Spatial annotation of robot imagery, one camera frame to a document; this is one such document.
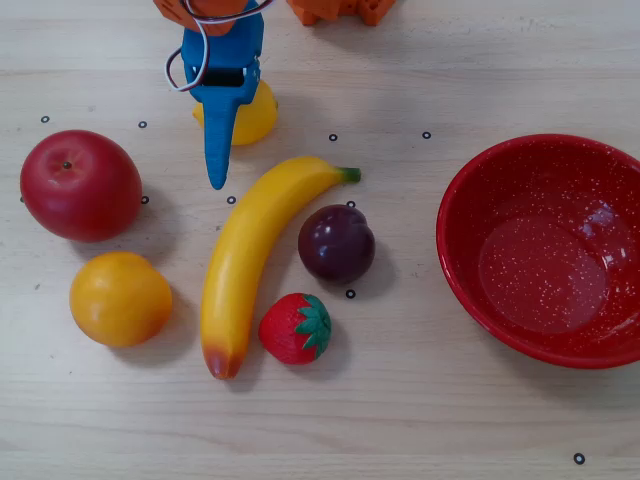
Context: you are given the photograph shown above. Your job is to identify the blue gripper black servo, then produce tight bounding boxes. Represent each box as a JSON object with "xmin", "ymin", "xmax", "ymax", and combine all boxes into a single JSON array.
[{"xmin": 180, "ymin": 0, "xmax": 265, "ymax": 192}]

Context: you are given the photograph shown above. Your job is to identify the purple toy plum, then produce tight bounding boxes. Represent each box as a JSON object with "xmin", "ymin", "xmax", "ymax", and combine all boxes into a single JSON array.
[{"xmin": 297, "ymin": 203, "xmax": 377, "ymax": 285}]

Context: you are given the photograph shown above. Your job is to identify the yellow toy lemon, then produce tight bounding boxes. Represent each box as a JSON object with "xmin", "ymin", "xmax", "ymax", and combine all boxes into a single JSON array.
[{"xmin": 192, "ymin": 79, "xmax": 279, "ymax": 147}]

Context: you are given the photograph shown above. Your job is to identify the yellow toy banana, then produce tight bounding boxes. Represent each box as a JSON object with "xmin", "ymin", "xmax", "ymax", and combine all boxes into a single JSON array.
[{"xmin": 199, "ymin": 156, "xmax": 362, "ymax": 381}]

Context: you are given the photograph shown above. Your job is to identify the red speckled enamel bowl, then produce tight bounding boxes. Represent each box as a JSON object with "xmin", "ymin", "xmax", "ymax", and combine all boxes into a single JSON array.
[{"xmin": 436, "ymin": 133, "xmax": 640, "ymax": 370}]

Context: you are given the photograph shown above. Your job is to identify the white red black servo cable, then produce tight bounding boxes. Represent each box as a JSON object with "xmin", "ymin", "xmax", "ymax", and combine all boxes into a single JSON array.
[{"xmin": 166, "ymin": 0, "xmax": 276, "ymax": 94}]

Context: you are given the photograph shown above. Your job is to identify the red toy strawberry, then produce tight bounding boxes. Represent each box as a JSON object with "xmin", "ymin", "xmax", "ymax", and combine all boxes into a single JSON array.
[{"xmin": 258, "ymin": 292, "xmax": 333, "ymax": 366}]

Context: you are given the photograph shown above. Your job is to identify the toy orange fruit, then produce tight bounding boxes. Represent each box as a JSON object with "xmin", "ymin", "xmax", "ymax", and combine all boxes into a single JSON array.
[{"xmin": 68, "ymin": 251, "xmax": 174, "ymax": 349}]

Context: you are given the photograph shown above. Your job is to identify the red toy apple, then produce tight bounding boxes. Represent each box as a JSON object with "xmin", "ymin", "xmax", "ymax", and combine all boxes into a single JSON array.
[{"xmin": 19, "ymin": 129, "xmax": 144, "ymax": 244}]

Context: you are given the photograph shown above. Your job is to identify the orange robot base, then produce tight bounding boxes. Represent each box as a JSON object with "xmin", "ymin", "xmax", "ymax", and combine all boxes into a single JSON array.
[{"xmin": 286, "ymin": 0, "xmax": 399, "ymax": 27}]

